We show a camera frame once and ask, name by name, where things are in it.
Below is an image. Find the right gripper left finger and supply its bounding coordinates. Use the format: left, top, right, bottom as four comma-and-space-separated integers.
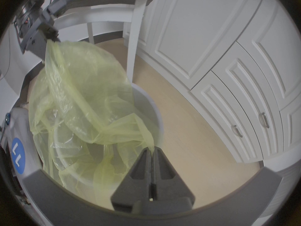
111, 148, 152, 212

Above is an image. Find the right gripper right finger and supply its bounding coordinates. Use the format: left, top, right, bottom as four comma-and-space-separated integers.
152, 147, 195, 207

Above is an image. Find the yellow plastic bag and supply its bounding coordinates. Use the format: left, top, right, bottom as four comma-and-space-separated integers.
29, 40, 163, 204

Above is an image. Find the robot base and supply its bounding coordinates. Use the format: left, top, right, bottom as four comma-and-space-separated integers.
3, 106, 48, 211

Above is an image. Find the white trash bin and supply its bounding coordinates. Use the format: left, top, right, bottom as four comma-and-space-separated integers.
47, 83, 164, 198

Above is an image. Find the grey and white chair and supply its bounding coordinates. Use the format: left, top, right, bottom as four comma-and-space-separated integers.
50, 0, 156, 84

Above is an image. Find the white wardrobe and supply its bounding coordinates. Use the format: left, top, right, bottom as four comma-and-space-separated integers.
123, 0, 301, 164

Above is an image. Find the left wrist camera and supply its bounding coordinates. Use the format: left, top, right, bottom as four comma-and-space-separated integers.
47, 0, 68, 16

